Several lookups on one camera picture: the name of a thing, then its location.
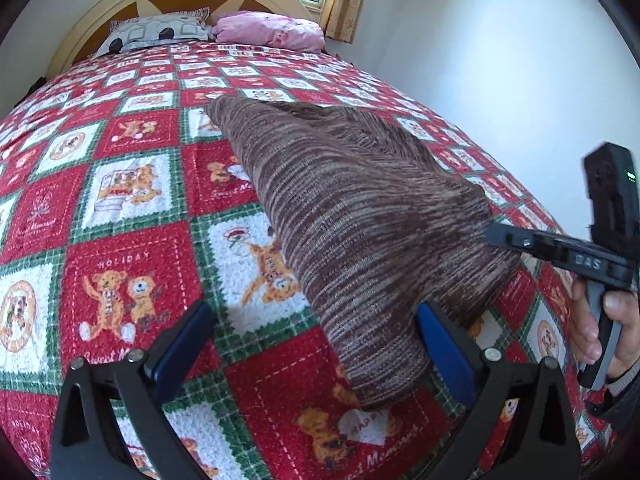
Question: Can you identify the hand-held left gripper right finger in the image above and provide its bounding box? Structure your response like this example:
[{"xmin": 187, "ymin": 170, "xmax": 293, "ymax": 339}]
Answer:
[{"xmin": 416, "ymin": 301, "xmax": 583, "ymax": 480}]

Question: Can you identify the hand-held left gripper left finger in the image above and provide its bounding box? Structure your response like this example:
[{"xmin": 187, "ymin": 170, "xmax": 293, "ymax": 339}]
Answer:
[{"xmin": 50, "ymin": 300, "xmax": 218, "ymax": 480}]

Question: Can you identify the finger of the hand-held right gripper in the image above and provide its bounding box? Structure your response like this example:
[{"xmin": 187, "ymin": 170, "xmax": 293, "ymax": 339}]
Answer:
[{"xmin": 485, "ymin": 223, "xmax": 561, "ymax": 265}]

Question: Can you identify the brown knit sweater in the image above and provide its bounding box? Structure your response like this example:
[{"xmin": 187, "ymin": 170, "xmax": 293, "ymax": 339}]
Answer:
[{"xmin": 204, "ymin": 95, "xmax": 523, "ymax": 411}]

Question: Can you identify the person's right hand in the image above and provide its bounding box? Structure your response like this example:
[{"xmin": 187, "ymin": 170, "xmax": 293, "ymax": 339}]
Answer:
[{"xmin": 569, "ymin": 280, "xmax": 640, "ymax": 381}]

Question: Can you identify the red checked printed quilt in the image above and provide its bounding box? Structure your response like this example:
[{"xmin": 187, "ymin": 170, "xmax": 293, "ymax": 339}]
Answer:
[{"xmin": 0, "ymin": 42, "xmax": 621, "ymax": 480}]

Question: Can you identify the yellow patterned curtain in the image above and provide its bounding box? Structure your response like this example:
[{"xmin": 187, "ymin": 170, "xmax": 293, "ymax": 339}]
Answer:
[{"xmin": 322, "ymin": 0, "xmax": 376, "ymax": 43}]

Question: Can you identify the grey patterned pillow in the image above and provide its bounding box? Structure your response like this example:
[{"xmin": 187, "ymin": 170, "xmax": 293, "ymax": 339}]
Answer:
[{"xmin": 95, "ymin": 7, "xmax": 211, "ymax": 56}]

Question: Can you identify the pink pillow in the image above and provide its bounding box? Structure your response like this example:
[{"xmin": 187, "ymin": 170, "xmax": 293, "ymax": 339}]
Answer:
[{"xmin": 212, "ymin": 10, "xmax": 326, "ymax": 52}]

